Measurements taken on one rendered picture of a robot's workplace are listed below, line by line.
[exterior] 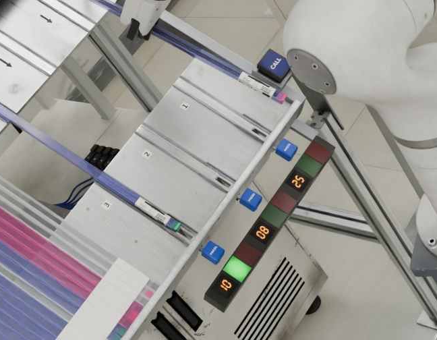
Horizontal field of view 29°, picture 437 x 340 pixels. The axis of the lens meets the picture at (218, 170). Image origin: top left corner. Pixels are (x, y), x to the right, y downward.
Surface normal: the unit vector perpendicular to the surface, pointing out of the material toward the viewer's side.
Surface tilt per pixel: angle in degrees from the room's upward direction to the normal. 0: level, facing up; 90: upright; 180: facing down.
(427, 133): 91
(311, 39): 51
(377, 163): 0
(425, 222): 0
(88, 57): 90
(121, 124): 0
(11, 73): 42
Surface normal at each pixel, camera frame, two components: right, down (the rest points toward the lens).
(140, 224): 0.07, -0.40
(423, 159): -0.50, 0.76
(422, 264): -0.50, -0.65
